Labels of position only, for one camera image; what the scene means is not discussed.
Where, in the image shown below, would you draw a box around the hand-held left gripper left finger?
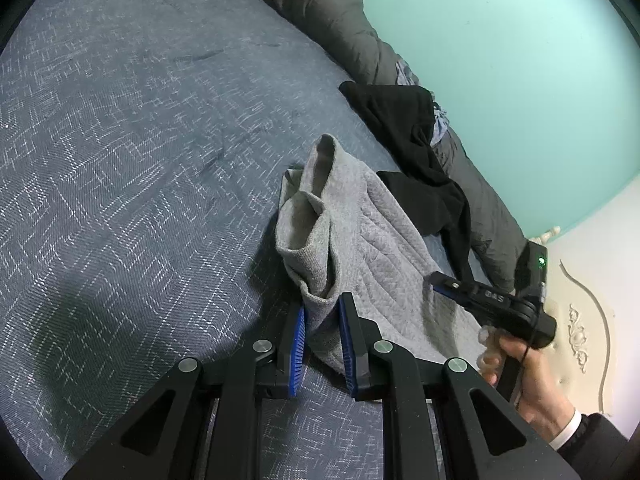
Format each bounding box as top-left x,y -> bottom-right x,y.
62,302 -> 307,480

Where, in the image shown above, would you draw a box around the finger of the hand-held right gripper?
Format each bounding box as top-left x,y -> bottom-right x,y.
430,271 -> 477,312

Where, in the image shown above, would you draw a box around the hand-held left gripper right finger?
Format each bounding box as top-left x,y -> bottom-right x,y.
339,292 -> 576,480

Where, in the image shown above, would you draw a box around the grey sweatpants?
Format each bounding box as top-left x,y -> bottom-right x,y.
275,134 -> 493,376

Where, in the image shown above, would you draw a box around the person's right forearm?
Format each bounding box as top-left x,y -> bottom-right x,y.
547,407 -> 632,480

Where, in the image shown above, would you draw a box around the person's right hand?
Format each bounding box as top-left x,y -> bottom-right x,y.
477,325 -> 576,441

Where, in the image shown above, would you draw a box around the cream tufted headboard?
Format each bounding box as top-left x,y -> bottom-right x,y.
520,175 -> 640,441

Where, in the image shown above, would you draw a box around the black pants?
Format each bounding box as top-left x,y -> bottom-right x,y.
339,80 -> 473,291

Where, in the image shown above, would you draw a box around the blue patterned bed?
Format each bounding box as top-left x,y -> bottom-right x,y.
0,0 -> 501,480

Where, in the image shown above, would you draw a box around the dark grey rolled duvet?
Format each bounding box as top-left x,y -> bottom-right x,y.
239,0 -> 530,293

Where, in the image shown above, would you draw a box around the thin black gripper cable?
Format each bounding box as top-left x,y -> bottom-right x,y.
519,305 -> 547,406

